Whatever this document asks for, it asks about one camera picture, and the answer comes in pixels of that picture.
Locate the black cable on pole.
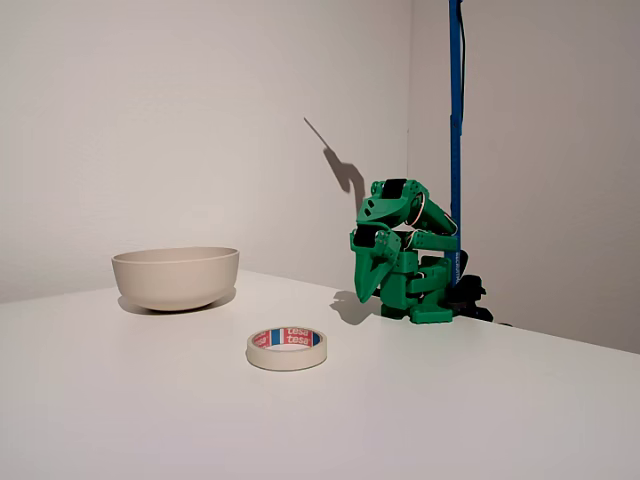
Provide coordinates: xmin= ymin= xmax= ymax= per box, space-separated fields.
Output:
xmin=457 ymin=0 xmax=470 ymax=129

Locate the black table clamp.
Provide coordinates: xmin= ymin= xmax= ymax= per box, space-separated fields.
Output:
xmin=448 ymin=248 xmax=495 ymax=324

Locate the beige masking tape roll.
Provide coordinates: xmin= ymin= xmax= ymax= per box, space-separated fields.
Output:
xmin=245 ymin=326 xmax=329 ymax=372

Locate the beige bowl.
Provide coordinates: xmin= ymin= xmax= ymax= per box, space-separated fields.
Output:
xmin=110 ymin=246 xmax=241 ymax=313

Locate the blue vertical pole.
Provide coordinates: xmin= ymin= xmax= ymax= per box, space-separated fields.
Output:
xmin=446 ymin=0 xmax=467 ymax=290

